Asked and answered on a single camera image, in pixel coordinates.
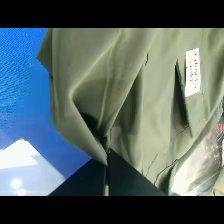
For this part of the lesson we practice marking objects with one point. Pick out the olive green shirt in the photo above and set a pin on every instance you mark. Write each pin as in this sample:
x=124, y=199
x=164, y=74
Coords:
x=133, y=83

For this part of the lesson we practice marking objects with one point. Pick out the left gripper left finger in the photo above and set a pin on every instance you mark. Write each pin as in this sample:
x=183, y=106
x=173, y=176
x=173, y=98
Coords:
x=87, y=181

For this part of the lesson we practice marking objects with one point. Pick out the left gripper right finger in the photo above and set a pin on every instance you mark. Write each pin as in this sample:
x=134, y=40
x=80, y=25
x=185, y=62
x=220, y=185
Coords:
x=130, y=180

